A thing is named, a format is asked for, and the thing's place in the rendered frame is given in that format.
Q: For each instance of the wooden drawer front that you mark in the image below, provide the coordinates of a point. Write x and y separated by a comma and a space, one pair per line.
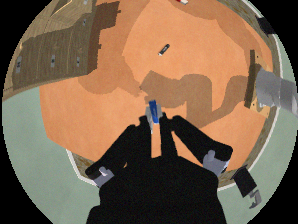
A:
76, 62
51, 59
73, 11
85, 25
21, 67
46, 11

